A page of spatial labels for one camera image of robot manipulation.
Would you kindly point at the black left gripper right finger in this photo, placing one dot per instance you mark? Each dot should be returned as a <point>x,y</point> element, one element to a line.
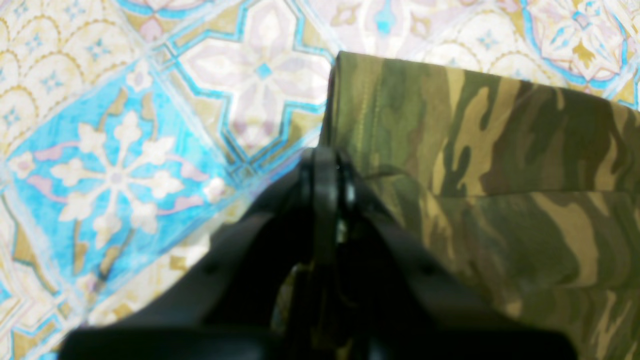
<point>407,306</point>

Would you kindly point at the camouflage T-shirt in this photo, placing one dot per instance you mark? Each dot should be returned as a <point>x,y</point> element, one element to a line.
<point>528,193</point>

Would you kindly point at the patterned tile tablecloth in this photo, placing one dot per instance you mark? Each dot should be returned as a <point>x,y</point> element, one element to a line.
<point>130,129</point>

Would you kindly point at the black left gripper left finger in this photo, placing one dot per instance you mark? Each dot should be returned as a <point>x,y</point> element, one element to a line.
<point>221,308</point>

